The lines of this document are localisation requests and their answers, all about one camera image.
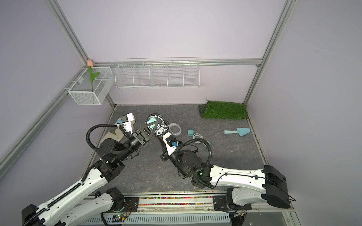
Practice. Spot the teal garden trowel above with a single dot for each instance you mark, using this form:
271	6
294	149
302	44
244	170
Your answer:
240	131

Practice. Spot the teal charger block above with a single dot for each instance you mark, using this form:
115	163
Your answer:
191	132
152	123

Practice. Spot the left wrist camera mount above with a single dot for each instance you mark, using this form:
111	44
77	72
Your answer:
126	122

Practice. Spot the beige gardening glove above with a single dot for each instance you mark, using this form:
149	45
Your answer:
114	133

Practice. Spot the artificial pink tulip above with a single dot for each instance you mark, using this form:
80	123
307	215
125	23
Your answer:
93	75

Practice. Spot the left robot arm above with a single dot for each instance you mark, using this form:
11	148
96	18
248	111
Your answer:
65	209

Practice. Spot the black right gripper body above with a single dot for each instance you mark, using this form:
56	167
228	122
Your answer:
165	157

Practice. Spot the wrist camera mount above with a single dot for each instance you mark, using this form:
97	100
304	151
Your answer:
171	143
126	122

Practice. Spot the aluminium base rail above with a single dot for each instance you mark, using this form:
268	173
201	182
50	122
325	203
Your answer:
212	202

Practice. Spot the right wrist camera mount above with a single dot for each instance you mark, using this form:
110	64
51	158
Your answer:
171	143

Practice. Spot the white wire wall shelf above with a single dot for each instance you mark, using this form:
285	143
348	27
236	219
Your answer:
157	72

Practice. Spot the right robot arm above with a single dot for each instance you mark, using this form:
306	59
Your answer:
244	186

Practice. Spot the white mesh wall basket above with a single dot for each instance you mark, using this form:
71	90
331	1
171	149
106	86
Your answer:
81	91

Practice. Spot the green artificial grass mat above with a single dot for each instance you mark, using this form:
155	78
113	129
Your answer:
223	110

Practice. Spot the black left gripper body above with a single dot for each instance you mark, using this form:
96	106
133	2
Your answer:
140	137

